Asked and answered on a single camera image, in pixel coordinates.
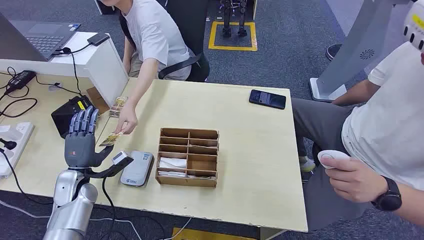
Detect black wristwatch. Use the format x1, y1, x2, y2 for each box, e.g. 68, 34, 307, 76
370, 175, 403, 212

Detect small black hard drive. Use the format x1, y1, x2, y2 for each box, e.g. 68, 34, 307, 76
86, 32, 111, 47

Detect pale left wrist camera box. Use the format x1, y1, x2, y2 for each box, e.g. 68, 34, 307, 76
111, 150, 129, 166

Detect black hard drive cable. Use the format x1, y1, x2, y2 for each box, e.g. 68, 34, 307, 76
52, 42, 92, 98

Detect black box yellow label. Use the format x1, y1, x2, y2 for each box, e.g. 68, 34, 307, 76
50, 95, 100, 140

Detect white oval remote controller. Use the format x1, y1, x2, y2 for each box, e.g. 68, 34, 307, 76
317, 149, 351, 170

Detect dark grey laptop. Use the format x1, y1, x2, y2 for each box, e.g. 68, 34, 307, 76
0, 12, 82, 63

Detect patterned card stack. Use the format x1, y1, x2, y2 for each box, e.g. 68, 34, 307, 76
108, 96, 129, 119

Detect black power adapter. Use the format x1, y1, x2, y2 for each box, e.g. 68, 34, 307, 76
5, 70, 37, 94

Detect brown cardboard piece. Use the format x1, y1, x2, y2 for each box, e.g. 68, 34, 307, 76
86, 86, 111, 115

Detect white desk partition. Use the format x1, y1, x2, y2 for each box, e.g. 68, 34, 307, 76
0, 31, 130, 109

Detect black power plug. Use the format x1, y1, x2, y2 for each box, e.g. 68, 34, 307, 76
0, 138, 17, 151

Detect black smartphone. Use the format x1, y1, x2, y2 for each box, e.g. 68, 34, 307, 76
248, 89, 287, 110

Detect black robot legs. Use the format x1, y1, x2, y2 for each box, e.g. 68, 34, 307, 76
220, 0, 249, 38

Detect black shoe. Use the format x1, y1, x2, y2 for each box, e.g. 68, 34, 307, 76
325, 43, 344, 62

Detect grey card reader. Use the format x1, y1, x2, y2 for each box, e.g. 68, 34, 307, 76
119, 150, 155, 187

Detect person's left hand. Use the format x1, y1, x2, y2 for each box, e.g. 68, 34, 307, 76
319, 156, 389, 204
114, 104, 139, 136

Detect person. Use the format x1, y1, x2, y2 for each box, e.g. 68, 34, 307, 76
99, 0, 203, 82
291, 41, 424, 233

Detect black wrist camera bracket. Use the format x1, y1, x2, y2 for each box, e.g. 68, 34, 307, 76
84, 156, 134, 180

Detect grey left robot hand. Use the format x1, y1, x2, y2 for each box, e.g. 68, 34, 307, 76
63, 105, 115, 170

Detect white power strip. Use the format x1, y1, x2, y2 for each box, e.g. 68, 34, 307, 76
0, 121, 36, 180

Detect patterned ID card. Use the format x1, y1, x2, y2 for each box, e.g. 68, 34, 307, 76
98, 131, 125, 148

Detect black office chair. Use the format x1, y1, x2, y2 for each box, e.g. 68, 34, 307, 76
155, 0, 211, 83

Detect wooden compartment organizer box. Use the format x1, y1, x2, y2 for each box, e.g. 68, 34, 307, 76
154, 127, 220, 189

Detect grey pedestal stand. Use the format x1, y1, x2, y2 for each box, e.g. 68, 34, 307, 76
309, 0, 415, 103

